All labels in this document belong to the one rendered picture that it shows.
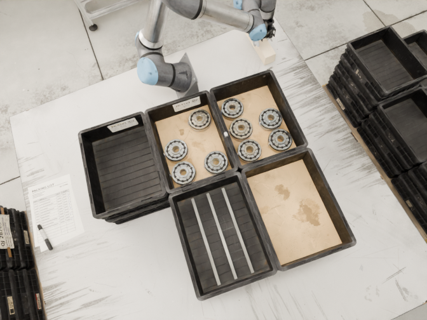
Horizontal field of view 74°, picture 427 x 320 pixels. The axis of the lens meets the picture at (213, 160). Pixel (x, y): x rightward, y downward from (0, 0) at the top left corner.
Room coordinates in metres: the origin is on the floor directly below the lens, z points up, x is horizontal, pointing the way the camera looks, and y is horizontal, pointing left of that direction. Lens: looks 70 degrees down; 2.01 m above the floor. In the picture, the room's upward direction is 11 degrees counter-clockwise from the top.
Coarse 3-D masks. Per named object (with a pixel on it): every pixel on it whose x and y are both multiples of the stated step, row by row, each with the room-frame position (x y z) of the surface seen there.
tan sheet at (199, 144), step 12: (204, 108) 0.69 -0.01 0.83; (168, 120) 0.66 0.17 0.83; (180, 120) 0.65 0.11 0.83; (168, 132) 0.60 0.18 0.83; (180, 132) 0.59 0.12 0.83; (192, 132) 0.58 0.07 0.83; (204, 132) 0.57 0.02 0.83; (216, 132) 0.55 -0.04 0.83; (192, 144) 0.52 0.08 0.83; (204, 144) 0.51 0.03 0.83; (216, 144) 0.50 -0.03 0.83; (192, 156) 0.46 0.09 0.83; (204, 156) 0.45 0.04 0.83; (204, 168) 0.40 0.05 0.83; (228, 168) 0.37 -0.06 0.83
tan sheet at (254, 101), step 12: (240, 96) 0.72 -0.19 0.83; (252, 96) 0.70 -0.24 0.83; (264, 96) 0.69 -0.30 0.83; (252, 108) 0.64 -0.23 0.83; (264, 108) 0.63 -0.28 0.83; (276, 108) 0.61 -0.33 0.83; (228, 120) 0.60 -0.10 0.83; (252, 120) 0.58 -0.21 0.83; (252, 132) 0.52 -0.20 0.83; (264, 132) 0.51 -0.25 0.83; (264, 144) 0.45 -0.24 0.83; (264, 156) 0.40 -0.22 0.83
